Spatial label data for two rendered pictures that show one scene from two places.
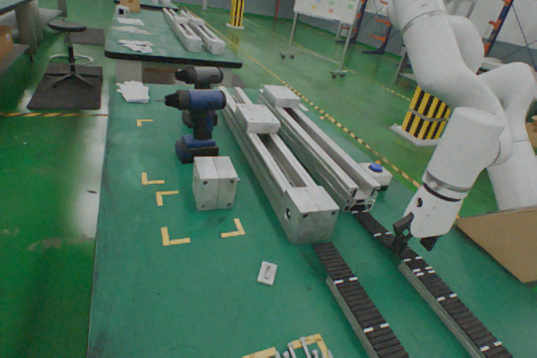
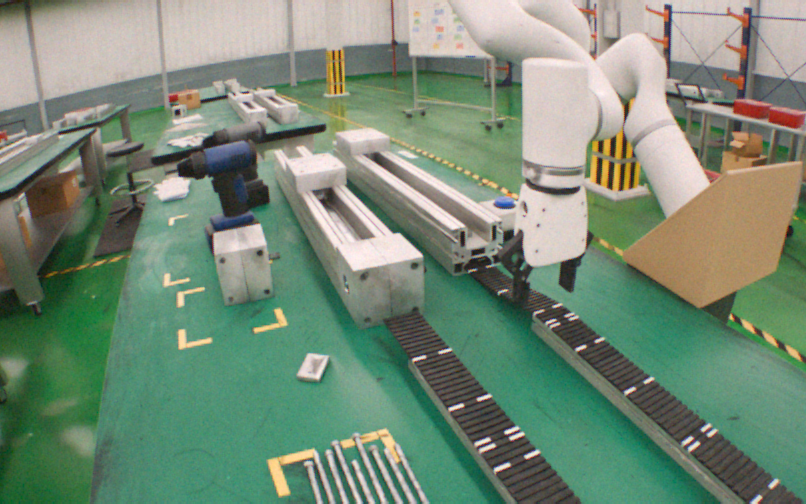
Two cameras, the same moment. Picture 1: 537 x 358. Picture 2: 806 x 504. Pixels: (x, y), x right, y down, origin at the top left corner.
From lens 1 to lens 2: 0.23 m
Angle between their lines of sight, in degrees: 4
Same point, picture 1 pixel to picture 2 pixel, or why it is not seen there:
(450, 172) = (543, 147)
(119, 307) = (126, 413)
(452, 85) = (517, 37)
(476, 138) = (553, 88)
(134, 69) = not seen: hidden behind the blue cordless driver
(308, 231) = (379, 303)
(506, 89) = (631, 65)
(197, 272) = (217, 375)
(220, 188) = (247, 267)
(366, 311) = (457, 386)
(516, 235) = (682, 245)
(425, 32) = not seen: outside the picture
